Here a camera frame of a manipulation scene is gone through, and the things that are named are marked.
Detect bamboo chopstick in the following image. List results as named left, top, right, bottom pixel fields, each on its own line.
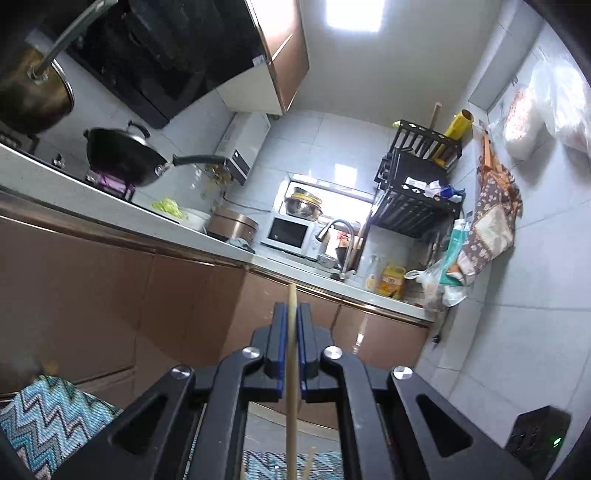
left=287, top=283, right=299, bottom=480
left=301, top=446, right=319, bottom=480

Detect black dish rack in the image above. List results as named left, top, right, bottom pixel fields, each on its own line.
left=370, top=119, right=463, bottom=239

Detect hanging golden utensils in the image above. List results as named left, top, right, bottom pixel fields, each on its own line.
left=200, top=163, right=232, bottom=200

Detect brown printed apron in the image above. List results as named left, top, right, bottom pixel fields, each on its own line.
left=456, top=133, right=523, bottom=278

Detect zigzag knitted cloth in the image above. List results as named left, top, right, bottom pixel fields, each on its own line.
left=0, top=375, right=343, bottom=480

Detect small clear bottle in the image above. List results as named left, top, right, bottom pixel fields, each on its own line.
left=364, top=255, right=384, bottom=291

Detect plastic bag on counter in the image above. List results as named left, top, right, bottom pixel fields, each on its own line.
left=405, top=258, right=468, bottom=311

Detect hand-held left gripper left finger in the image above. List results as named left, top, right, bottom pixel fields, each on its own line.
left=48, top=302, right=289, bottom=480

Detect teal packet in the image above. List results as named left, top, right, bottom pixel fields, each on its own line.
left=440, top=218, right=470, bottom=285

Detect brown rice cooker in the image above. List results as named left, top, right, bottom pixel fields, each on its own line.
left=206, top=206, right=259, bottom=244

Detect yellow wrap roll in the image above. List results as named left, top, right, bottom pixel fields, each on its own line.
left=431, top=109, right=475, bottom=168

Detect gas stove burner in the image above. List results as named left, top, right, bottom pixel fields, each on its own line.
left=84, top=170, right=136, bottom=200

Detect steel kitchen faucet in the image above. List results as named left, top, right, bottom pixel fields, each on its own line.
left=315, top=219, right=357, bottom=281

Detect yellow oil bottle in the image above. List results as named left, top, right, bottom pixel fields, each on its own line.
left=375, top=263, right=408, bottom=299

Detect white kitchen countertop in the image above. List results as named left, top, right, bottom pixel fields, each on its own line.
left=0, top=141, right=435, bottom=324

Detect bowl of green vegetables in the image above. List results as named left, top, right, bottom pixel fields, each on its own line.
left=151, top=198, right=212, bottom=232

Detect ceiling light panel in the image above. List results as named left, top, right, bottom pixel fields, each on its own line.
left=324, top=0, right=385, bottom=34

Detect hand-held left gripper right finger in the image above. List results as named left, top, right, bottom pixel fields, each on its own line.
left=298, top=303, right=534, bottom=480

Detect white microwave oven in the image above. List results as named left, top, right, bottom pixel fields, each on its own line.
left=260, top=213, right=325, bottom=260

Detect black wok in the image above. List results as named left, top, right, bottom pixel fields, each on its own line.
left=83, top=121, right=228, bottom=188

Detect black range hood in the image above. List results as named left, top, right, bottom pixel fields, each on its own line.
left=65, top=0, right=267, bottom=131

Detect stack of steel bowls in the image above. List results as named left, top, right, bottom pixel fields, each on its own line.
left=283, top=185, right=325, bottom=221

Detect white water heater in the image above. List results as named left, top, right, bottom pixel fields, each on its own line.
left=216, top=112, right=271, bottom=186

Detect steel pot with long handle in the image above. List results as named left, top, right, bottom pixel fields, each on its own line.
left=0, top=0, right=118, bottom=136

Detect brown base kitchen cabinets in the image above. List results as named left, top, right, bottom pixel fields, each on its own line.
left=0, top=189, right=432, bottom=430

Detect brown wall cabinet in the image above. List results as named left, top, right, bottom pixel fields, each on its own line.
left=216, top=0, right=311, bottom=117

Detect hanging white plastic bags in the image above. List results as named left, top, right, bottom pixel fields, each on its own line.
left=502, top=50, right=591, bottom=163

